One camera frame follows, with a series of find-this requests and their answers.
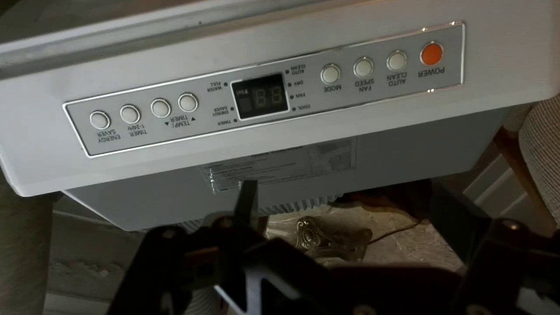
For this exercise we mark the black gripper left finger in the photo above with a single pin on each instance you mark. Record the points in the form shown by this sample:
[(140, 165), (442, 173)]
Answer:
[(157, 263)]

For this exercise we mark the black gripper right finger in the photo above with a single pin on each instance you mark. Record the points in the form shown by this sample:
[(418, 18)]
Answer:
[(500, 263)]

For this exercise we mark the white portable air conditioner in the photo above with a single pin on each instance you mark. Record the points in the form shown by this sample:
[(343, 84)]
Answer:
[(290, 58)]

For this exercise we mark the beige woven fabric furniture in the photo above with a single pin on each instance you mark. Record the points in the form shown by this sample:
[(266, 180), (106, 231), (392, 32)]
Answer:
[(542, 158)]

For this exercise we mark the grey-brown fabric sofa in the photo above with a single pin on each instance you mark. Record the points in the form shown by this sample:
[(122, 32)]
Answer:
[(19, 250)]

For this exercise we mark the small brown object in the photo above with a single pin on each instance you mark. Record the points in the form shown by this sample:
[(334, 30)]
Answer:
[(329, 236)]

